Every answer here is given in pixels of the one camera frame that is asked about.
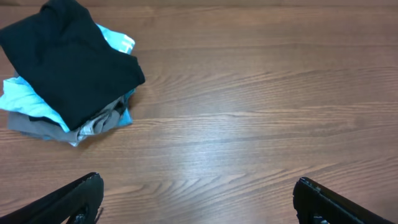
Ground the black t-shirt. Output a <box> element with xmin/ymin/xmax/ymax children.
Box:
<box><xmin>1</xmin><ymin>0</ymin><xmax>145</xmax><ymax>130</ymax></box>

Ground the grey folded shirt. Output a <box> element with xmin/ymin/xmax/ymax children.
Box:
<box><xmin>1</xmin><ymin>73</ymin><xmax>134</xmax><ymax>146</ymax></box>

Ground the dark blue folded shirt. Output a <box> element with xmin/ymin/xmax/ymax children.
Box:
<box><xmin>7</xmin><ymin>90</ymin><xmax>135</xmax><ymax>146</ymax></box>

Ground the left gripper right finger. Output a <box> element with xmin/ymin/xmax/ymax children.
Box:
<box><xmin>293</xmin><ymin>177</ymin><xmax>393</xmax><ymax>224</ymax></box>

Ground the light blue folded t-shirt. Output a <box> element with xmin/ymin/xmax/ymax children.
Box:
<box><xmin>1</xmin><ymin>26</ymin><xmax>135</xmax><ymax>133</ymax></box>

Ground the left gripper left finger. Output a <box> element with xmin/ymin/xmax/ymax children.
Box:
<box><xmin>1</xmin><ymin>172</ymin><xmax>104</xmax><ymax>224</ymax></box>

